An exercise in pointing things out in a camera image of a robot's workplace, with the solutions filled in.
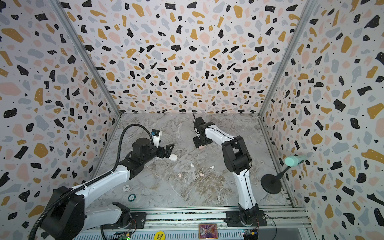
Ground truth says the mint green microphone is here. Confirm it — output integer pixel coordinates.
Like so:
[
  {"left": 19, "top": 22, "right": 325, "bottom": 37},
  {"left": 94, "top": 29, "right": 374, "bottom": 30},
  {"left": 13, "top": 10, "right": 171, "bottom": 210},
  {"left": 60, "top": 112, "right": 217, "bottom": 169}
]
[{"left": 261, "top": 155, "right": 307, "bottom": 195}]

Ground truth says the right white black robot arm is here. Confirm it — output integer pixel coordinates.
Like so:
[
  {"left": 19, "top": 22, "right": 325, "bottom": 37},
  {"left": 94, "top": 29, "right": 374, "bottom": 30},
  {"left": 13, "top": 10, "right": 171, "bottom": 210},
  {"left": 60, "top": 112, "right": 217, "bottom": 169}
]
[{"left": 193, "top": 117, "right": 259, "bottom": 225}]

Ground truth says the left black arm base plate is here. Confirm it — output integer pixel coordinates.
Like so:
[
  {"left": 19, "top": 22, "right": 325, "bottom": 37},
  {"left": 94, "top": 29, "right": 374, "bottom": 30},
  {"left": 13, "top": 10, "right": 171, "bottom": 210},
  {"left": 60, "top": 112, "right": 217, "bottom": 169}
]
[{"left": 104, "top": 212, "right": 147, "bottom": 231}]

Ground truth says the white earbud case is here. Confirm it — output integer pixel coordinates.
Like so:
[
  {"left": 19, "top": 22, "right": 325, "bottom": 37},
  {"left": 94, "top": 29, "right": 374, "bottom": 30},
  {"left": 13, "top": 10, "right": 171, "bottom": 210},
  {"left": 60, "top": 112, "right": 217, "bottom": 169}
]
[{"left": 168, "top": 154, "right": 178, "bottom": 162}]

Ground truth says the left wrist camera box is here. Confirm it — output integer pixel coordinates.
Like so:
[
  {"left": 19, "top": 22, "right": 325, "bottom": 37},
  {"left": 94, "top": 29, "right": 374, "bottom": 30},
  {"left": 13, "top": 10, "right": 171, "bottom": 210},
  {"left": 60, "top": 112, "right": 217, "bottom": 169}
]
[{"left": 151, "top": 129, "right": 163, "bottom": 148}]

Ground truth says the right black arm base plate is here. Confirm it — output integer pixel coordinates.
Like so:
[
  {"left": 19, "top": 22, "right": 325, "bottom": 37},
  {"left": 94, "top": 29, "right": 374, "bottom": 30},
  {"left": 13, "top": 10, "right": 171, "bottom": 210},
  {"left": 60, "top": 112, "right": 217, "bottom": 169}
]
[{"left": 224, "top": 211, "right": 267, "bottom": 228}]

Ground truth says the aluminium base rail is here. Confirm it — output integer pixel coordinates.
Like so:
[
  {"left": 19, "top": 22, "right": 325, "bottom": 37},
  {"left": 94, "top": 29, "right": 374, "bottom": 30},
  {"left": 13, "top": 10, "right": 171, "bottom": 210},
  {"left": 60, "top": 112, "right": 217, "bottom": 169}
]
[{"left": 55, "top": 206, "right": 316, "bottom": 240}]

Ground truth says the black corrugated cable conduit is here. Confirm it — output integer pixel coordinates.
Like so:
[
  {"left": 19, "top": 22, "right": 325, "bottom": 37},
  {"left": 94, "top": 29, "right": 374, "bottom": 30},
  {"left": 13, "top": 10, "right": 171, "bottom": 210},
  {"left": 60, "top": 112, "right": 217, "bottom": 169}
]
[{"left": 27, "top": 123, "right": 154, "bottom": 240}]

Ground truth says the white poker chip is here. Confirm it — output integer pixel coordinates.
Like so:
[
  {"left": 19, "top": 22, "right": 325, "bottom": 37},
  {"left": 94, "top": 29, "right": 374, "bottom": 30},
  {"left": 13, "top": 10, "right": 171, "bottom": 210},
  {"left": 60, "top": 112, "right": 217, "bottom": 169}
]
[{"left": 123, "top": 185, "right": 131, "bottom": 193}]

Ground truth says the teal ring poker chip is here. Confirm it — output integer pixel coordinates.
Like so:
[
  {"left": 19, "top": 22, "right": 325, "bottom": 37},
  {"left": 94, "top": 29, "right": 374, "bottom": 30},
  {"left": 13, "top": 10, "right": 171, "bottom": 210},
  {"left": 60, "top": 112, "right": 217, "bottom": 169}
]
[{"left": 128, "top": 194, "right": 136, "bottom": 202}]

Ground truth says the yellow round sticker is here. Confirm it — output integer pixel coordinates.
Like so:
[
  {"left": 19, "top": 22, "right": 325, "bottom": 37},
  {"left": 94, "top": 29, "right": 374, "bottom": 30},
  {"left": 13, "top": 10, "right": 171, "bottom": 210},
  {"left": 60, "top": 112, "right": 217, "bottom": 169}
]
[{"left": 154, "top": 231, "right": 166, "bottom": 240}]

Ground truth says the pink square card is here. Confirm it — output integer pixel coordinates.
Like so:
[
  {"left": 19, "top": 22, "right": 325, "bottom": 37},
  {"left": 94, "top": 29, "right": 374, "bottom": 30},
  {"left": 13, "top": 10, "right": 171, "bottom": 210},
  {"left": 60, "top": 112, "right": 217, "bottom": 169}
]
[{"left": 198, "top": 224, "right": 219, "bottom": 240}]

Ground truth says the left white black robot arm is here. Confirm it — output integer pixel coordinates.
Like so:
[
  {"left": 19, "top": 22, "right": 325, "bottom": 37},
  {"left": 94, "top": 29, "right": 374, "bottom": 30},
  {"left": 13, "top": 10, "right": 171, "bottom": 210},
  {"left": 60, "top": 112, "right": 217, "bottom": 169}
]
[{"left": 29, "top": 138, "right": 177, "bottom": 240}]

